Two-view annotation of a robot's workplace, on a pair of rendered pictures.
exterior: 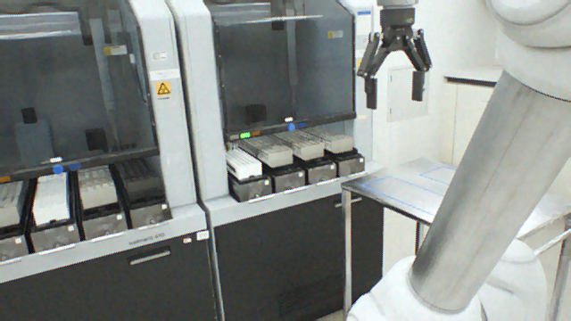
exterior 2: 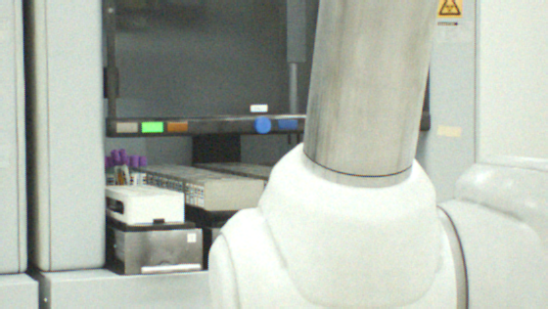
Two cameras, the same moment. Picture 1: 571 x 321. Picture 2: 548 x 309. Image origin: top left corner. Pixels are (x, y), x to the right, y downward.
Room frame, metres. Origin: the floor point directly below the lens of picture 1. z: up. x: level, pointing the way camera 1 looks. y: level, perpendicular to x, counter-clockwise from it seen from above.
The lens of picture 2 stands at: (-0.63, -0.26, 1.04)
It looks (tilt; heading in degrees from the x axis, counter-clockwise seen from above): 3 degrees down; 7
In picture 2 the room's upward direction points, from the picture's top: 1 degrees counter-clockwise
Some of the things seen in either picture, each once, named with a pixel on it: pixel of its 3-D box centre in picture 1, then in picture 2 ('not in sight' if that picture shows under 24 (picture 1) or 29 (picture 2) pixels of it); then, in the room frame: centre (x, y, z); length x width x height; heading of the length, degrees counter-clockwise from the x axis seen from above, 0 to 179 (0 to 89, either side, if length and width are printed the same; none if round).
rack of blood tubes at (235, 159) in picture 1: (236, 162); (134, 205); (1.68, 0.17, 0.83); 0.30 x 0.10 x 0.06; 25
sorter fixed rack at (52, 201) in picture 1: (53, 201); not in sight; (1.37, 0.81, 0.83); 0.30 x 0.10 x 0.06; 25
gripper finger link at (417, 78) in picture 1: (417, 86); not in sight; (0.98, -0.34, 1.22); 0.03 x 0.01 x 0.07; 25
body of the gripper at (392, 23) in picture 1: (396, 29); not in sight; (0.95, -0.28, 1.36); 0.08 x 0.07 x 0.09; 115
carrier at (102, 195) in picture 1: (99, 196); not in sight; (1.35, 0.63, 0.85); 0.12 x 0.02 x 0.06; 116
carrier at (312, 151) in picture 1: (310, 151); not in sight; (1.72, -0.15, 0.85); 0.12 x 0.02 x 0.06; 115
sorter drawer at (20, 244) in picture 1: (12, 210); not in sight; (1.43, 1.01, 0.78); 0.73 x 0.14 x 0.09; 25
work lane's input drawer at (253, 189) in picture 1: (227, 166); (117, 228); (1.80, 0.23, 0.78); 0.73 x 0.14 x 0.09; 25
